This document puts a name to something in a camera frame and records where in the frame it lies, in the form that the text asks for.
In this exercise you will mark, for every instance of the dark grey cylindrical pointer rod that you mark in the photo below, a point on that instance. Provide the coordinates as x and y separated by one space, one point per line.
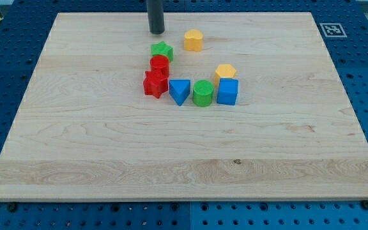
155 12

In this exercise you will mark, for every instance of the blue triangle block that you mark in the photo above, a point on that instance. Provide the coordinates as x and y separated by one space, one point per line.
179 90

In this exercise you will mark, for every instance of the red cylinder block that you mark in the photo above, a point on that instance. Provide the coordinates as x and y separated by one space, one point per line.
160 62

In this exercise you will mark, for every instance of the red star block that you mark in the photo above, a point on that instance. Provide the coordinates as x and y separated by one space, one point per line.
155 83

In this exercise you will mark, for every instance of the green star block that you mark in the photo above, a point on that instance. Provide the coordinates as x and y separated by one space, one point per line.
164 49

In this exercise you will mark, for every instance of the white fiducial marker tag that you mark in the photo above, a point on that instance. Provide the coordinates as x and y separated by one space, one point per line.
333 30

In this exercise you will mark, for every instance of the green cylinder block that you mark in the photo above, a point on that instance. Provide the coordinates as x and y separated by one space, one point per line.
203 93

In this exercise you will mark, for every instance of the blue cube block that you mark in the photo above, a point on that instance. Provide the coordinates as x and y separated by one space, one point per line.
227 91

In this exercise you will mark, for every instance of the yellow hexagon block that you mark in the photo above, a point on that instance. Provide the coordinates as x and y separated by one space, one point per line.
226 71

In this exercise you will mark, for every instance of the yellow heart block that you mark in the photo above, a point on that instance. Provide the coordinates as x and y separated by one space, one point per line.
193 40

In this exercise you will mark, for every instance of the light wooden board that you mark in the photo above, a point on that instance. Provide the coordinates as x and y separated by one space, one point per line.
86 132

